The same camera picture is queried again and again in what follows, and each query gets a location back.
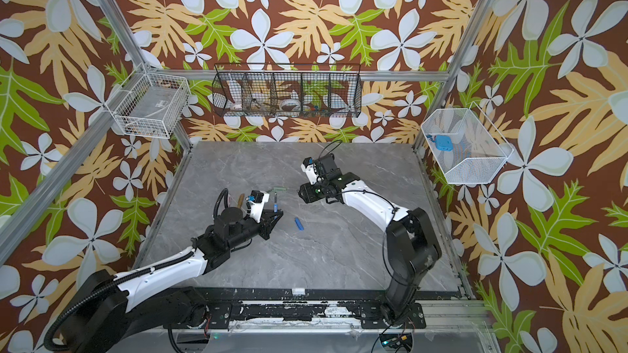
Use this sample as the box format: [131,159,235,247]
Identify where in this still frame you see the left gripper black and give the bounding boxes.
[227,208,284,253]

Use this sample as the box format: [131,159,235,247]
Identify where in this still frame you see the blue pen cap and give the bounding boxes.
[294,217,304,231]

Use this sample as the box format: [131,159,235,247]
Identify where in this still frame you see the blue pen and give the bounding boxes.
[273,192,279,212]

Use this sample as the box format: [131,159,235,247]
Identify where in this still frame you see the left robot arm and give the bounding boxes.
[44,207,284,352]

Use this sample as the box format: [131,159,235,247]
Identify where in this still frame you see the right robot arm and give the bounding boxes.
[299,153,442,324]

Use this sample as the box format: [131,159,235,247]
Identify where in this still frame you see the blue object in basket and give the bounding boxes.
[431,135,454,152]

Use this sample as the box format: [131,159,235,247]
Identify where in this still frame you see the white mesh basket right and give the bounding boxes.
[421,104,515,186]

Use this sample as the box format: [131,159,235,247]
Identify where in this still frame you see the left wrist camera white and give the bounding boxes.
[246,190,270,223]

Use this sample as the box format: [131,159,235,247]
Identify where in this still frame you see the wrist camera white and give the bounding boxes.
[246,190,270,223]
[301,157,319,185]

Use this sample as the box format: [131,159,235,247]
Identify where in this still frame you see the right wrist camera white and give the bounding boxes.
[301,157,319,185]

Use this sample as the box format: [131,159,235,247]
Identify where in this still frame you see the black wire basket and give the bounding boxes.
[209,63,363,118]

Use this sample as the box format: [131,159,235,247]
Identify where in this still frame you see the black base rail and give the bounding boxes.
[164,286,428,330]

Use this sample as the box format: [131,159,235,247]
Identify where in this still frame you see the white wire basket left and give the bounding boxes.
[106,65,191,139]

